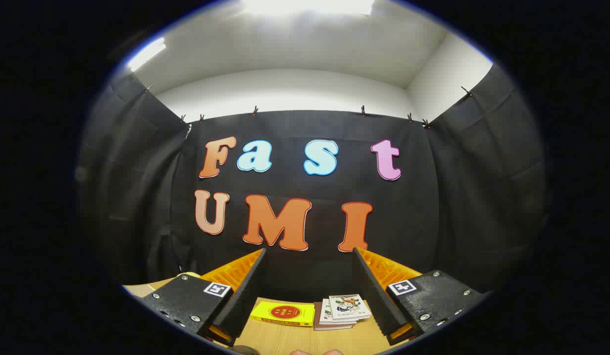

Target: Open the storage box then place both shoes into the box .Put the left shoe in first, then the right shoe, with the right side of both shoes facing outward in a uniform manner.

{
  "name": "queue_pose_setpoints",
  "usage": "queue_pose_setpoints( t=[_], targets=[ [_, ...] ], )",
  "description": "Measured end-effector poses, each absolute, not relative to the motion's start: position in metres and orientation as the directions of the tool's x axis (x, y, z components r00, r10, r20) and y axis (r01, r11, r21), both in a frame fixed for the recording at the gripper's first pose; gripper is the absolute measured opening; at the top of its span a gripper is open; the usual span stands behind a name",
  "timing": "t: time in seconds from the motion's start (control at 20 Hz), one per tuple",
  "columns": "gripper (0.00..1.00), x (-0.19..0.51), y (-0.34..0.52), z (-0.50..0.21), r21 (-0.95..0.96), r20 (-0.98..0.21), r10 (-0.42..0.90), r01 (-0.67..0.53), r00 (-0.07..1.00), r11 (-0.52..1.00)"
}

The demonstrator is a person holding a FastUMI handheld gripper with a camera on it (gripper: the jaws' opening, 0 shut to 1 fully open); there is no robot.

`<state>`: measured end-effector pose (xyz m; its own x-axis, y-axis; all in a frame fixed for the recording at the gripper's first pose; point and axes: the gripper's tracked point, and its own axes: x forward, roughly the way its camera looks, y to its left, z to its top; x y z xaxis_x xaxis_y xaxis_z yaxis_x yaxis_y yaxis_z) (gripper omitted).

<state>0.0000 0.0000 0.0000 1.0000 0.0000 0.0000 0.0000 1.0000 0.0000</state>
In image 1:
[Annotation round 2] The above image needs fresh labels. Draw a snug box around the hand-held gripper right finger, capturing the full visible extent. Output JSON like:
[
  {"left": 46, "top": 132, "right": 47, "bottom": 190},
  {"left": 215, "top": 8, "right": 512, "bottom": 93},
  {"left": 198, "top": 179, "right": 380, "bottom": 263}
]
[{"left": 353, "top": 248, "right": 486, "bottom": 346}]

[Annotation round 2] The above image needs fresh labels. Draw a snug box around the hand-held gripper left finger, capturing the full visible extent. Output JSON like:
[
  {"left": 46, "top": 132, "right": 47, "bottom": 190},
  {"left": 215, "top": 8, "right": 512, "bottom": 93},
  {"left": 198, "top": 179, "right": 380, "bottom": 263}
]
[{"left": 142, "top": 248, "right": 267, "bottom": 347}]

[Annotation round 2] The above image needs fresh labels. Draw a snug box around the white illustrated book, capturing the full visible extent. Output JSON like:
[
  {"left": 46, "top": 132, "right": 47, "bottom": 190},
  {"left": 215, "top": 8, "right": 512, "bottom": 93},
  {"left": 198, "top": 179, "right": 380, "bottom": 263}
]
[
  {"left": 320, "top": 298, "right": 357, "bottom": 326},
  {"left": 328, "top": 294, "right": 372, "bottom": 321},
  {"left": 313, "top": 302, "right": 355, "bottom": 331}
]

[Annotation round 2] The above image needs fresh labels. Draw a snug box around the yellow book with red circle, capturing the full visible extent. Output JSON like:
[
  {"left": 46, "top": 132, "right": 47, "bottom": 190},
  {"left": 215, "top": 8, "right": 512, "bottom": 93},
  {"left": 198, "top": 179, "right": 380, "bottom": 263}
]
[{"left": 250, "top": 301, "right": 315, "bottom": 327}]

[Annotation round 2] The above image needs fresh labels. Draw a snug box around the row of black cloth clips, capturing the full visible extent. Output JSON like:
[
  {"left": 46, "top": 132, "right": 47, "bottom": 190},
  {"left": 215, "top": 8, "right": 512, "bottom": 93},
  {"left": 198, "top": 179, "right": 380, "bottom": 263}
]
[{"left": 143, "top": 84, "right": 475, "bottom": 130}]

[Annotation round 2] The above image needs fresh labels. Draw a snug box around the ceiling light strip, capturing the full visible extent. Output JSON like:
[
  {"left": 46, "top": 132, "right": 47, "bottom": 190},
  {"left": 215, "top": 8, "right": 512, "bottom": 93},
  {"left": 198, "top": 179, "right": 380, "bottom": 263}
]
[{"left": 127, "top": 38, "right": 166, "bottom": 72}]

